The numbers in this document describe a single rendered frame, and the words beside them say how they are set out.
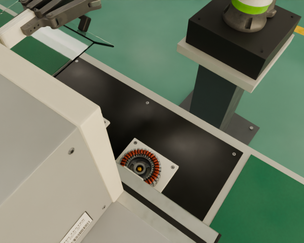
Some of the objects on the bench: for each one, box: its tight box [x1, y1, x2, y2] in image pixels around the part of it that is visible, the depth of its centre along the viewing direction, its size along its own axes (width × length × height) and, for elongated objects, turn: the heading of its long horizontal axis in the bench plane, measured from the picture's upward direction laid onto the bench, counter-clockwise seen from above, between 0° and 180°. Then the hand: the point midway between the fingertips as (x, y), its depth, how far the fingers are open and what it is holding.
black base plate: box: [55, 57, 243, 222], centre depth 79 cm, size 47×64×2 cm
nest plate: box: [115, 138, 179, 193], centre depth 75 cm, size 15×15×1 cm
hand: (18, 29), depth 45 cm, fingers closed
